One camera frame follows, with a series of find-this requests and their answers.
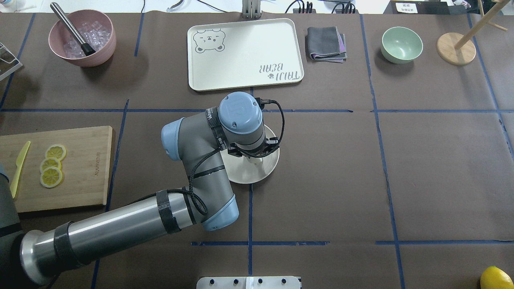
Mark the white round plate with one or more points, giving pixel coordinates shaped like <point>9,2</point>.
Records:
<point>239,169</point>

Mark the white bun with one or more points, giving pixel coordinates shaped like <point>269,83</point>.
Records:
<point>256,161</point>

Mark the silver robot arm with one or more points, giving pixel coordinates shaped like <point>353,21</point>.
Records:
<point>34,259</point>

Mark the cream bear tray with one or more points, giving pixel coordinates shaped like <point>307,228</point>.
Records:
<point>243,54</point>

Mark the folded grey cloth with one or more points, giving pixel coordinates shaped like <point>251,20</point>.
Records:
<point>326,44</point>

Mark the bamboo cutting board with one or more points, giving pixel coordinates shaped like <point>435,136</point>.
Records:
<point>85,168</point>

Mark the mint green bowl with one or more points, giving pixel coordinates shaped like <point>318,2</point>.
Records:
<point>401,45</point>

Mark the pink bowl with ice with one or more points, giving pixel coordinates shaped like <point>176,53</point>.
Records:
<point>86,38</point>

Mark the black box white label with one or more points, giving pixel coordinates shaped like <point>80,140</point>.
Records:
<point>433,7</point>

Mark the lemon slice middle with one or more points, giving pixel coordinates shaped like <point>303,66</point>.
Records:
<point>50,162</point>

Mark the wooden mug stand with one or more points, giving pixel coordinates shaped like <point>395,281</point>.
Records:
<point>458,49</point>

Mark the yellow plastic knife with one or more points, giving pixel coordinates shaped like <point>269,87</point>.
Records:
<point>19,162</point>

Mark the yellow lemon right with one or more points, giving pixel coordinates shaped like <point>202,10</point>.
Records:
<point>495,278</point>

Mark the aluminium frame post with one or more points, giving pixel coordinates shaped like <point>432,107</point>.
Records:
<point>251,9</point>

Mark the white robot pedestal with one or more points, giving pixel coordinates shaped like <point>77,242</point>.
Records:
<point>250,282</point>

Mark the white wire cup rack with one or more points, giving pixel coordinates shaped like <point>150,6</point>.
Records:
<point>9,63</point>

